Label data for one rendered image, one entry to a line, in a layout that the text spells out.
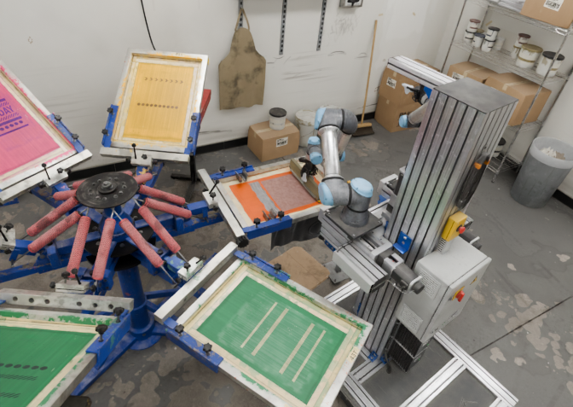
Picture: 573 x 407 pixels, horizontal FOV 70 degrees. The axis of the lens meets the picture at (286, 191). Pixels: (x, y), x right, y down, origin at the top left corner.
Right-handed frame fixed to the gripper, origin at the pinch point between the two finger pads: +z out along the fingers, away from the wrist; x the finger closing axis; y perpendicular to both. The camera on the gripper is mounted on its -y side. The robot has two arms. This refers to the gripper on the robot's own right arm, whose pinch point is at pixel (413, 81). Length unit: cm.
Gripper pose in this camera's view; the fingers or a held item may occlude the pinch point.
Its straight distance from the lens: 282.0
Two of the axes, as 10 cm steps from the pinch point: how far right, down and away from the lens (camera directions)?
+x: 9.8, -1.6, 1.1
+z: -1.9, -6.3, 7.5
